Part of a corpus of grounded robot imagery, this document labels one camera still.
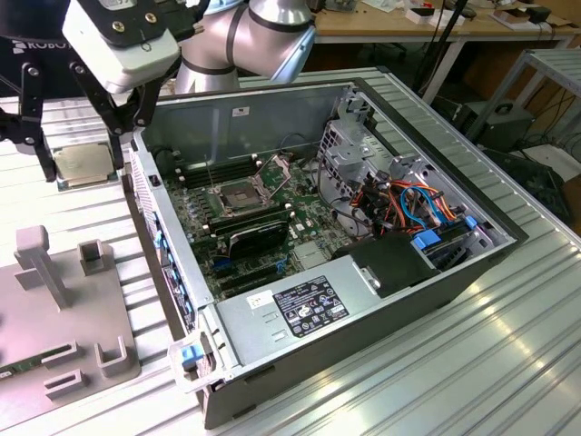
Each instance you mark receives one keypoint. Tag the open black PC case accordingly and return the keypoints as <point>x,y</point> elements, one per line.
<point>363,354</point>

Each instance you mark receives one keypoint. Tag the grey parts rack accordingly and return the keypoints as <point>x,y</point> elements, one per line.
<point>59,327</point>

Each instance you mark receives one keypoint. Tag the silver power supply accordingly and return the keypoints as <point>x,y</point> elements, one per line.
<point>245,327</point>

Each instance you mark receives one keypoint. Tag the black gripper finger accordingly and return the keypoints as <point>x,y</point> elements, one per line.
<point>115,120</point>
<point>32,127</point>

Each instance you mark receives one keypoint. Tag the black power supply label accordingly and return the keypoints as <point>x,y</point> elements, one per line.
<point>311,306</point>

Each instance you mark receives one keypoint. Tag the grey metal shelf frame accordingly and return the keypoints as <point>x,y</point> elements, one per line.
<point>551,59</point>

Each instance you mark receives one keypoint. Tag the brown cardboard item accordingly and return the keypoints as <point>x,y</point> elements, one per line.
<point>510,17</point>

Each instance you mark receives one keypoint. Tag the clear bezel with blue latch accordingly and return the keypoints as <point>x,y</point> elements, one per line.
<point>190,356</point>

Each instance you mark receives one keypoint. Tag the hard disk in blue carrier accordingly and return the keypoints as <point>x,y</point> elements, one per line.
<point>429,238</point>

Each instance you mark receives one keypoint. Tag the white case wall sticker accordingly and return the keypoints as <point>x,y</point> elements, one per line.
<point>241,111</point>

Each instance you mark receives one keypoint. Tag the small white sticker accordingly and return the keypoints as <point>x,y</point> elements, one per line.
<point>257,300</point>

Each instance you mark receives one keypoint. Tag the black RAM slot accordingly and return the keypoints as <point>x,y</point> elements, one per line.
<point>223,180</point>
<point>220,174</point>
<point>218,168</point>
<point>236,223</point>
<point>247,215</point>
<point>215,162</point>

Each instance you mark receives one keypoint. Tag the CPU socket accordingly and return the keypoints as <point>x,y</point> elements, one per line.
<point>238,198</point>

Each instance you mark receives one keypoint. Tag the perforated metal drive cage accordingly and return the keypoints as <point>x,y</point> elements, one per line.
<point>347,159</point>

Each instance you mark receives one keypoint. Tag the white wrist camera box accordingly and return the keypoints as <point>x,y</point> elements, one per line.
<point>131,63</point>

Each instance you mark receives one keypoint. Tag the black graphics card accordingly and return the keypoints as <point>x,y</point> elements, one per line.
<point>258,238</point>

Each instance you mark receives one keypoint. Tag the silver chipset heatsink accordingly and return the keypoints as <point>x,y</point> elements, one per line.
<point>311,255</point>

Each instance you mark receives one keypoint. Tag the black plastic shroud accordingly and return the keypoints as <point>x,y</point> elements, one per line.
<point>390,263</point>

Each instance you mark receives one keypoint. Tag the silver CPU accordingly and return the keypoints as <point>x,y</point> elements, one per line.
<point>84,163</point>

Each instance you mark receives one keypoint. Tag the green motherboard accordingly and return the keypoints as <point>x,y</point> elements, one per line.
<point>308,213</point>

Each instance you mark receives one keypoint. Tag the wooden desk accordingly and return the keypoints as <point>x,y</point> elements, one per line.
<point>386,25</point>

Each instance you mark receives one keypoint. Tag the black expansion slot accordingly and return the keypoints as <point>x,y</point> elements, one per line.
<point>247,285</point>
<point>249,274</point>

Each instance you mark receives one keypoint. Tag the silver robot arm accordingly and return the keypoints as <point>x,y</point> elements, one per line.
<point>272,36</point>

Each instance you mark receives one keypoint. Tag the green RAM stick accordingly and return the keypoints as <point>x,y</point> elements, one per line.
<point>22,365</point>

